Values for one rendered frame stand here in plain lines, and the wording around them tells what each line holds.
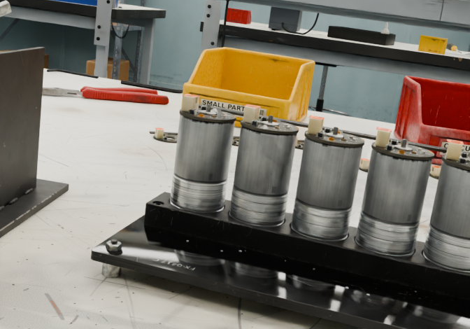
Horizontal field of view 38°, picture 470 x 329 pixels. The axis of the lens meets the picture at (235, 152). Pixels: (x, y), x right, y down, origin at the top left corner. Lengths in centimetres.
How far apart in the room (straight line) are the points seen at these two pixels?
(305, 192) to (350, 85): 444
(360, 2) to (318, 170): 230
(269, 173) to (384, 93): 445
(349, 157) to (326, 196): 2
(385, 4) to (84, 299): 236
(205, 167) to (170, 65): 462
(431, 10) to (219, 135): 231
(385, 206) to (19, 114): 17
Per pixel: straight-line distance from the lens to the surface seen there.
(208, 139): 29
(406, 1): 257
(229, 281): 25
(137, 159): 45
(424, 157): 27
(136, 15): 302
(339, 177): 28
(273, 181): 28
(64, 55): 519
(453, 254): 28
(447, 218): 28
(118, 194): 37
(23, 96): 33
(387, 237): 28
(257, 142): 28
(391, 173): 27
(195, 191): 29
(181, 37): 487
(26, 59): 33
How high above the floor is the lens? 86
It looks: 13 degrees down
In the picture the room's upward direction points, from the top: 8 degrees clockwise
